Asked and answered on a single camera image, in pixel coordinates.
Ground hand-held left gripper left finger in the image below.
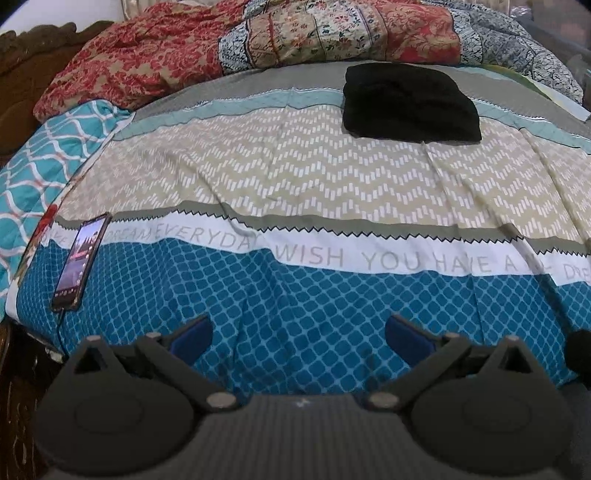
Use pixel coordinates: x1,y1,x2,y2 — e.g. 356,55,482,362
73,315,239,412

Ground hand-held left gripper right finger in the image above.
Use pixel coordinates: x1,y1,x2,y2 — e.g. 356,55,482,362
367,314,533,412

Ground black pants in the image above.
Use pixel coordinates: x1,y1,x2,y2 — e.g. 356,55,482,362
342,63,483,144

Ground smartphone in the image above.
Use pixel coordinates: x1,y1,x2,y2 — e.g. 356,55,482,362
51,212,112,313

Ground patterned teal and beige bedsheet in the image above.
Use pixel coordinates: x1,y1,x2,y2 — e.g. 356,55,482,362
6,60,591,398

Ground teal lattice pattern pillow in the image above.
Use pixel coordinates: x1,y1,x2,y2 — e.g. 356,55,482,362
0,98,136,289

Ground red floral patchwork quilt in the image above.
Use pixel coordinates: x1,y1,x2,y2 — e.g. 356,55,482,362
33,0,585,123

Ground clear plastic storage box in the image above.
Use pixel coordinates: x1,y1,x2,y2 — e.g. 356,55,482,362
510,0,591,112

